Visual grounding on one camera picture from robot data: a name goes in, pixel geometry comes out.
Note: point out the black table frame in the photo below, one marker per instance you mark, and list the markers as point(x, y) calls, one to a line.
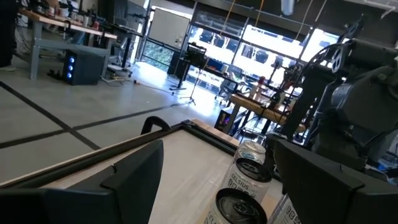
point(93, 155)

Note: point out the white Celsius can black lid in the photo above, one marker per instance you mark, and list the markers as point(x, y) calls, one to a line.
point(245, 183)
point(236, 205)

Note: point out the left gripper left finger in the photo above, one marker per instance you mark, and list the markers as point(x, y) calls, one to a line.
point(87, 202)

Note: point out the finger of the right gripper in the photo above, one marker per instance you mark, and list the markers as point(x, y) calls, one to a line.
point(308, 102)

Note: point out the black background robot arm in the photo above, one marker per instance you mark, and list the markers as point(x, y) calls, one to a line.
point(280, 93)

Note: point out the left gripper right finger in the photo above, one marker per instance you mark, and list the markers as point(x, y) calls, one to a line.
point(335, 202)

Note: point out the white board panel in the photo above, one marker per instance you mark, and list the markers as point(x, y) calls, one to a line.
point(169, 28)

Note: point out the black device on stand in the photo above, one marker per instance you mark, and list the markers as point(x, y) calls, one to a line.
point(196, 54)

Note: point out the white Celsius can orange print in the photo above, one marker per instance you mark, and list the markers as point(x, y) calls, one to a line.
point(284, 213)

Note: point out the person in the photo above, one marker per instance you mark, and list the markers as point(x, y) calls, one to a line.
point(7, 31)

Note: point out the small lit computer case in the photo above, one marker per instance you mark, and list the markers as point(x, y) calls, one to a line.
point(222, 119)

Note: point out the white can teal label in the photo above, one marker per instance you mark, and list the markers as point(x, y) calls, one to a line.
point(250, 149)

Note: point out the blue-lit black computer case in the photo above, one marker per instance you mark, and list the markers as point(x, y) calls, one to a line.
point(87, 67)

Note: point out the grey leg wooden workbench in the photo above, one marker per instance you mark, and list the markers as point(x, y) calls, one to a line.
point(62, 26)

